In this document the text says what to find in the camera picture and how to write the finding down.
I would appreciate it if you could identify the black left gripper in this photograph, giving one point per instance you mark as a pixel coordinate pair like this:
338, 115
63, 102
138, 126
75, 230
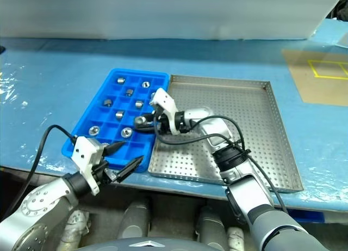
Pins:
104, 174

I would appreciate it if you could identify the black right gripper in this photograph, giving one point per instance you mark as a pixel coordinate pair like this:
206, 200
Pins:
161, 123

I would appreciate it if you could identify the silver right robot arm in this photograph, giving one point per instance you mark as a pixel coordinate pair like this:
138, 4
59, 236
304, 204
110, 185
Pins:
261, 196

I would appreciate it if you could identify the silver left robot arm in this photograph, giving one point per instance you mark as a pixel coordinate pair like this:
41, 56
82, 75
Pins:
40, 204

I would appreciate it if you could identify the blue plastic compartment tray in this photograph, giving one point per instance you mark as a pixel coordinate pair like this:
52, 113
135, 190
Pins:
110, 128

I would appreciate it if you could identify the perforated steel tray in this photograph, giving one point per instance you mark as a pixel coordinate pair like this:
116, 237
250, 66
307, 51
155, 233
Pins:
244, 112

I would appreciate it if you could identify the dark grey rounded shape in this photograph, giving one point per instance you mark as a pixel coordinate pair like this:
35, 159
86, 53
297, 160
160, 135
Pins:
210, 226
134, 221

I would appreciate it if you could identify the white rounded shape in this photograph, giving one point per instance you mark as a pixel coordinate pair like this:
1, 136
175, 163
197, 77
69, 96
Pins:
73, 229
236, 238

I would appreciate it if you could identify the grey robot body cover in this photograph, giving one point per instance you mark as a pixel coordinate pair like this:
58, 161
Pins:
146, 245

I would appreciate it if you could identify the large white foam board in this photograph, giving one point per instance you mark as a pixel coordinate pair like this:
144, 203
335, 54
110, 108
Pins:
136, 11

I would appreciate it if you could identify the brown table mat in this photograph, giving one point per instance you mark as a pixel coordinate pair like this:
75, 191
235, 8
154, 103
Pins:
320, 93

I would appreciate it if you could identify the blue crate under table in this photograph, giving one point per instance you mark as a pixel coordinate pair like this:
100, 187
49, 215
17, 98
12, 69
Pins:
307, 215

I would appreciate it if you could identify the small white board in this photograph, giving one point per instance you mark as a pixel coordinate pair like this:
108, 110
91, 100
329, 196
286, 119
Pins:
344, 40

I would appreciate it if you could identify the dark bundled cloth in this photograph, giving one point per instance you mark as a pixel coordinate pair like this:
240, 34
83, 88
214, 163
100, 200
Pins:
340, 6

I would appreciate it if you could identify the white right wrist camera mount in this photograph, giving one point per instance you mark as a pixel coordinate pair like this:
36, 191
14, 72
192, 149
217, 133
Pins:
166, 101

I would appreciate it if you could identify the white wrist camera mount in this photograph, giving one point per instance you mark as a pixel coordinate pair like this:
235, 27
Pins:
166, 101
84, 150

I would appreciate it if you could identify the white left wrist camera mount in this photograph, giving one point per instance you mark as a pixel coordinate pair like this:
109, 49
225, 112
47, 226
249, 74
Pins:
84, 150

